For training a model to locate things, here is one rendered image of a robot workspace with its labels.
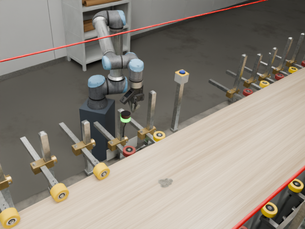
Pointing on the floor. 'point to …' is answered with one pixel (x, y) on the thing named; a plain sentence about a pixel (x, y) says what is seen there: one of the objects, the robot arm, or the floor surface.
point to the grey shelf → (69, 24)
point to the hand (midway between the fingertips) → (131, 111)
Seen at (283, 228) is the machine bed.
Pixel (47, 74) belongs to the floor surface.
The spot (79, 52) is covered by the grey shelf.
